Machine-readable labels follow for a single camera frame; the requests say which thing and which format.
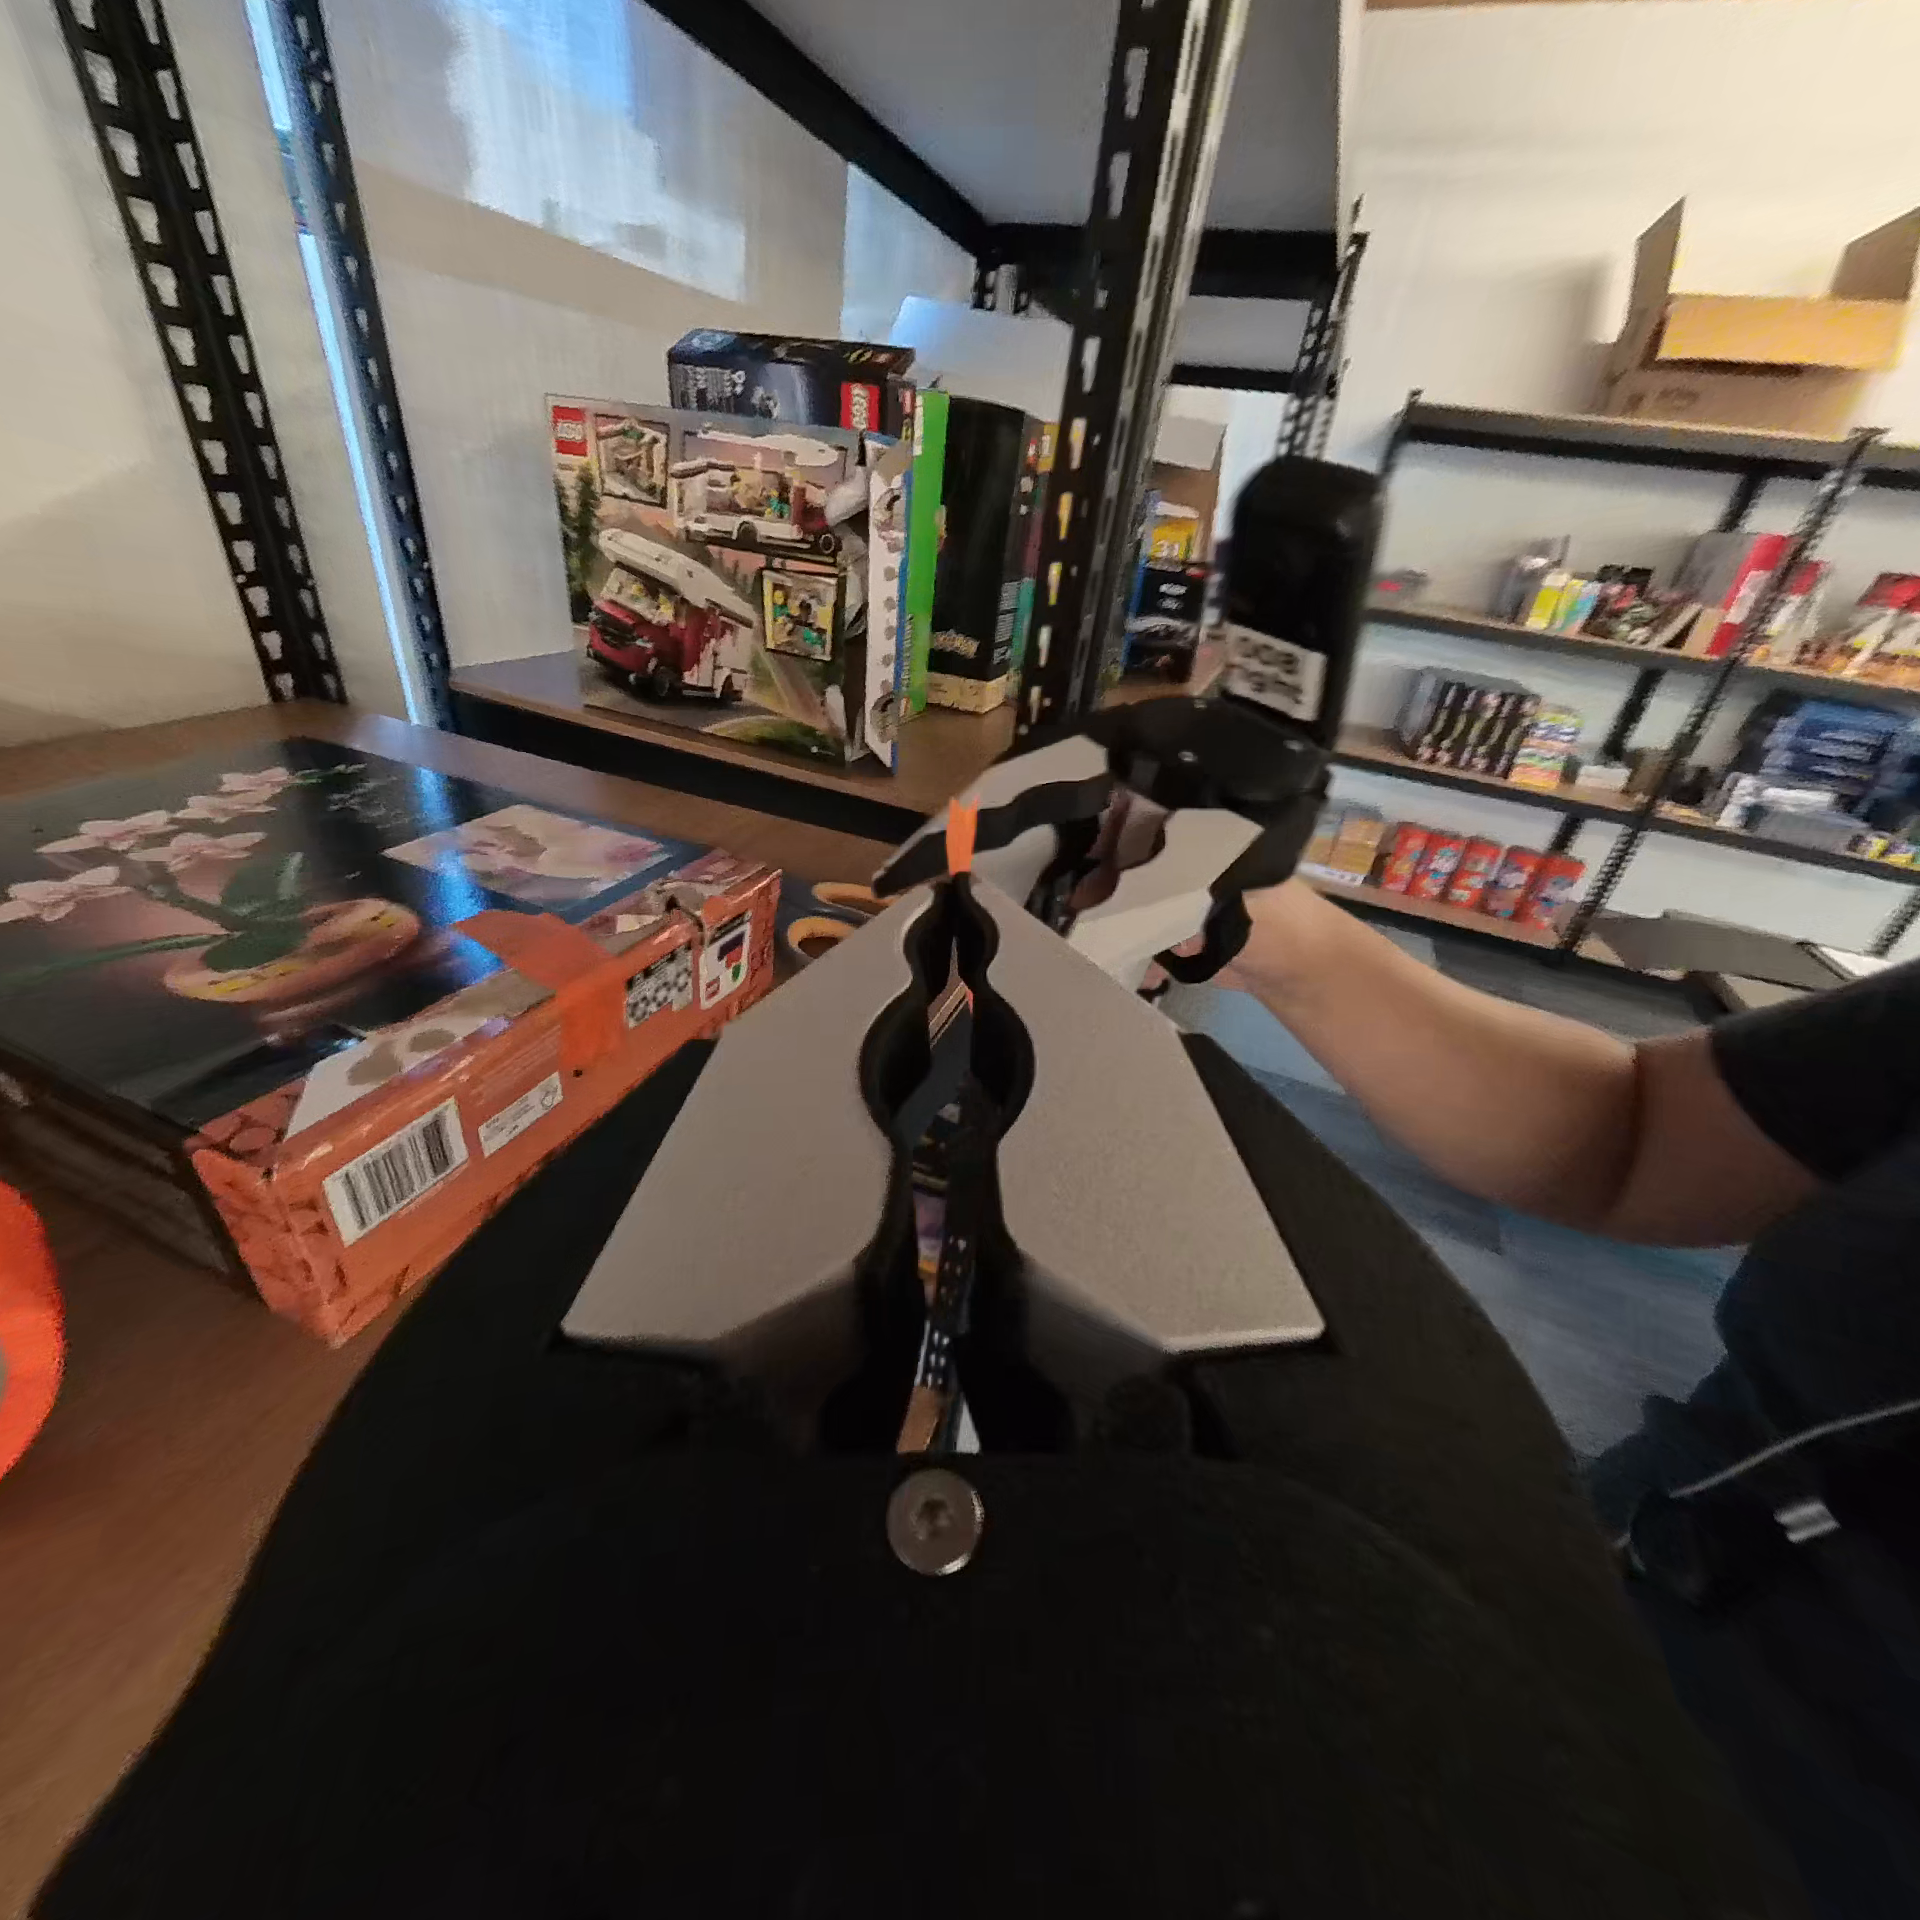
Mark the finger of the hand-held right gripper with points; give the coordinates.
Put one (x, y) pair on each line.
(1007, 859)
(1050, 777)

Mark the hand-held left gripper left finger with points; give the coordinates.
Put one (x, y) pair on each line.
(749, 1201)

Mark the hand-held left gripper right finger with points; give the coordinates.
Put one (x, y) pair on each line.
(1156, 1201)

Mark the person's right forearm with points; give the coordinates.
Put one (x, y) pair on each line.
(1501, 1095)

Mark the person's right hand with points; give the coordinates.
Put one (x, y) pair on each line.
(1236, 931)

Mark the wooden shelf board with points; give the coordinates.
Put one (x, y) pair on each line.
(960, 749)

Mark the grey orange scissors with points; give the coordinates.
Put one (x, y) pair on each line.
(840, 917)

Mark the black toy set box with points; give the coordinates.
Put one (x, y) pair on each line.
(983, 556)

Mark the green toy set box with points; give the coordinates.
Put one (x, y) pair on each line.
(929, 556)

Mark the black metal shelving rack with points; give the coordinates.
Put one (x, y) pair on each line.
(1109, 375)

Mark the row of red packets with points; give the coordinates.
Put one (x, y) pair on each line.
(1478, 874)

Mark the background shelving unit with goods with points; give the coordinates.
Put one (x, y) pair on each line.
(1651, 718)

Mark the camper van toy set box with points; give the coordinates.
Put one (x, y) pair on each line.
(704, 587)

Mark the dark toy set box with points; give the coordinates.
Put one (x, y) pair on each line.
(781, 379)

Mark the open cardboard box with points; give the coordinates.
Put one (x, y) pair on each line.
(1755, 339)

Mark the flower print toy set box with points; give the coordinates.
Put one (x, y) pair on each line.
(300, 931)

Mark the orange tape roll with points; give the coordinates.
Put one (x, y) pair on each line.
(30, 1335)

